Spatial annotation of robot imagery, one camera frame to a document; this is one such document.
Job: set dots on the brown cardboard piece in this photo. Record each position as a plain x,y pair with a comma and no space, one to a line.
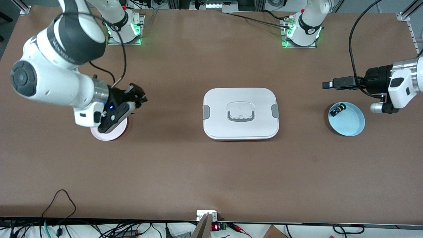
274,233

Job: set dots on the red clip lead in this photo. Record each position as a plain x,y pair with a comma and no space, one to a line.
239,228

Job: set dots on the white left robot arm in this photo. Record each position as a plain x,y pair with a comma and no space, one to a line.
401,89

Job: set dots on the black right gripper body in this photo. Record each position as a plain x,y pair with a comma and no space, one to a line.
117,97

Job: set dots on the white lidded box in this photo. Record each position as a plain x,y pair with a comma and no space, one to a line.
218,99

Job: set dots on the white power strip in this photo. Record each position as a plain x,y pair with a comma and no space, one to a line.
218,5

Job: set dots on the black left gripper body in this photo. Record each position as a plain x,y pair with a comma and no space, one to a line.
378,78

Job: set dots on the grey camera post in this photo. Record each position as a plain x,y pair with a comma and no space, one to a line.
202,229

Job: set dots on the light blue round plate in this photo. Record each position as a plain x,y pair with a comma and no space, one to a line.
350,124

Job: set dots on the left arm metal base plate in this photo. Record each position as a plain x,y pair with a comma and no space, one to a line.
297,46

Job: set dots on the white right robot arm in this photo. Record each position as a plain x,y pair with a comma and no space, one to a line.
59,39

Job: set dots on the pink round plate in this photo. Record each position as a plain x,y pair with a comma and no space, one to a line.
109,137

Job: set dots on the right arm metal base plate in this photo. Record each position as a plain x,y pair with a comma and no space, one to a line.
132,43

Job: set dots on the small black yellow object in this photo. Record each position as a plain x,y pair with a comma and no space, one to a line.
337,109

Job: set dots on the red digit display module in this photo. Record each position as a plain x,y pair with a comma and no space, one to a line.
214,227

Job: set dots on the aluminium profile rail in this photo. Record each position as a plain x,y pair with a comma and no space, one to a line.
23,8
401,16

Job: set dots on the white mounting bracket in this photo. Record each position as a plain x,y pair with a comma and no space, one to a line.
199,213

